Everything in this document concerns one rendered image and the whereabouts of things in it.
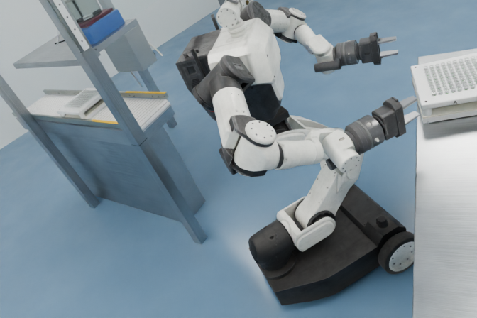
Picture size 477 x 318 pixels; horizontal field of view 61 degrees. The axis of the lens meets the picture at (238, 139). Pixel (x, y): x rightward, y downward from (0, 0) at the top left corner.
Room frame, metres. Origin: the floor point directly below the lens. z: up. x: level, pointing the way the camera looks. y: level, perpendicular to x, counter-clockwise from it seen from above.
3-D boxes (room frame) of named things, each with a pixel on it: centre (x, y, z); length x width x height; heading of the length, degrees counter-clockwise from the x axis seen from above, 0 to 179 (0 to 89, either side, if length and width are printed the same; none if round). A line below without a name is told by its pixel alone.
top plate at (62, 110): (2.33, 0.75, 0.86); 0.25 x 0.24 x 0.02; 133
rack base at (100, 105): (2.33, 0.75, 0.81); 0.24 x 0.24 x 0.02; 43
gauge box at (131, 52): (2.06, 0.32, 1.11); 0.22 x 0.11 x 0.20; 43
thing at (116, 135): (2.40, 0.81, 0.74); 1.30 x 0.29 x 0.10; 43
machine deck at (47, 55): (2.11, 0.56, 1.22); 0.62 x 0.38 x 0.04; 43
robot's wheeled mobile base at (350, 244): (1.29, -0.16, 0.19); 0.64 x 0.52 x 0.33; 99
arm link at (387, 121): (0.87, -0.37, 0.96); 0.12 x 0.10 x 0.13; 97
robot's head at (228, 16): (1.27, -0.14, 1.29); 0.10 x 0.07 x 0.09; 155
